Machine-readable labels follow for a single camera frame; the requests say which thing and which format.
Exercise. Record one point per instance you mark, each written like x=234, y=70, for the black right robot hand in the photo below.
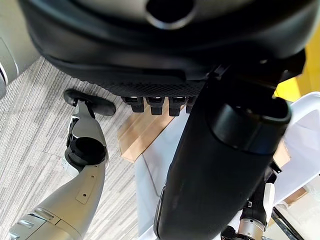
x=258, y=202

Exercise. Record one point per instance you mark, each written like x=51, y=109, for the black perforated rail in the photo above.
x=287, y=223

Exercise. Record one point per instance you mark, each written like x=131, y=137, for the brown cardboard sheet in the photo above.
x=135, y=140

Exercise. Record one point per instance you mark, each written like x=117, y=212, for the small brown cardboard piece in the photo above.
x=296, y=197

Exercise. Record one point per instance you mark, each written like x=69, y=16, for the dark left robot foot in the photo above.
x=102, y=106

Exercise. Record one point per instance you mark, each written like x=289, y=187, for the silver left robot leg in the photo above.
x=82, y=190

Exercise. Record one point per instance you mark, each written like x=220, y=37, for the yellow shelf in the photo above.
x=310, y=75

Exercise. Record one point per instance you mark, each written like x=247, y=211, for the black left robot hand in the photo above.
x=155, y=55

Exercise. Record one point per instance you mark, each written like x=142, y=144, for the grey white machine base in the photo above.
x=7, y=72

